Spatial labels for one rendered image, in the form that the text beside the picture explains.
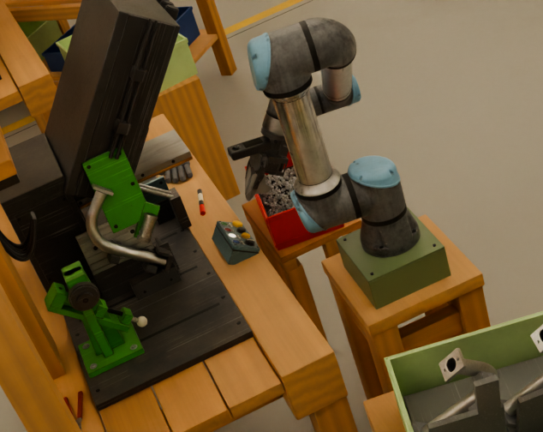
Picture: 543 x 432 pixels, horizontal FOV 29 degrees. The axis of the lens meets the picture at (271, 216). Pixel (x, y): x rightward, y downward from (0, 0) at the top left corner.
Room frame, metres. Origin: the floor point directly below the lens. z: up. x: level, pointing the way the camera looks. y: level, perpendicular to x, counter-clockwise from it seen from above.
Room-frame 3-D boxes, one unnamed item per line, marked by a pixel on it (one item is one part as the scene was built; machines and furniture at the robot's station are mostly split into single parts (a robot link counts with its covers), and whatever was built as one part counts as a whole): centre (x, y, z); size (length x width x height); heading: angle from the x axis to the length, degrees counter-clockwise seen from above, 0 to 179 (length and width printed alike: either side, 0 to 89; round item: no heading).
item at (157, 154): (2.61, 0.36, 1.11); 0.39 x 0.16 x 0.03; 101
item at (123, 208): (2.45, 0.37, 1.17); 0.13 x 0.12 x 0.20; 11
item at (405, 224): (2.13, -0.27, 0.99); 0.15 x 0.15 x 0.10
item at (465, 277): (2.13, -0.27, 0.83); 0.32 x 0.32 x 0.04; 9
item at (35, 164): (2.59, 0.60, 1.07); 0.30 x 0.18 x 0.34; 11
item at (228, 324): (2.51, 0.45, 0.89); 1.10 x 0.42 x 0.02; 11
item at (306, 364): (2.56, 0.17, 0.82); 1.50 x 0.14 x 0.15; 11
